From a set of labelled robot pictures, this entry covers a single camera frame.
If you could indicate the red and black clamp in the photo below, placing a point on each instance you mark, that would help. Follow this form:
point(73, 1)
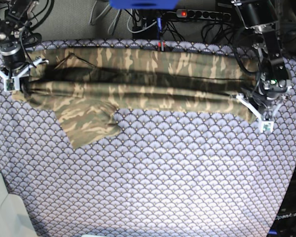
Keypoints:
point(161, 46)

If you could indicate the camouflage T-shirt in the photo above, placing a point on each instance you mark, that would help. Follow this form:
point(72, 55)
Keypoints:
point(84, 87)

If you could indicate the light grey plastic furniture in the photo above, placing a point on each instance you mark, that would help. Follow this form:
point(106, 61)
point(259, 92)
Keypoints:
point(14, 218)

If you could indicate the blue mount bracket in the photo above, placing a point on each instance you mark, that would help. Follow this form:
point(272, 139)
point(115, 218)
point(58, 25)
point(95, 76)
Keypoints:
point(143, 4)

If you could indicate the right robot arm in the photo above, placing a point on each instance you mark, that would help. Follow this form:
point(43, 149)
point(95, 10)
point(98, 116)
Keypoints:
point(16, 36)

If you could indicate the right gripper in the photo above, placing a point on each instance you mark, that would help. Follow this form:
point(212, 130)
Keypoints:
point(14, 59)

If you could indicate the blue clamp handle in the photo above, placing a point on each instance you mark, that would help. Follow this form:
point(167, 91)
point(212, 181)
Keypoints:
point(159, 28)

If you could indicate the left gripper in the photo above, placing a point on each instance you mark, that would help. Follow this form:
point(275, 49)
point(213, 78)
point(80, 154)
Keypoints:
point(265, 100)

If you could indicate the black OpenArm base box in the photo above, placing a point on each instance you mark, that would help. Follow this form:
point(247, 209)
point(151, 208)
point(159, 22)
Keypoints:
point(284, 224)

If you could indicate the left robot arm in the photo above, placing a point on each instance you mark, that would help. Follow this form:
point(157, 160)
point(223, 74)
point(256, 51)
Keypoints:
point(273, 80)

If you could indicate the black power strip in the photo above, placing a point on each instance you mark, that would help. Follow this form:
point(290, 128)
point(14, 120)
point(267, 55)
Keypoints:
point(203, 15)

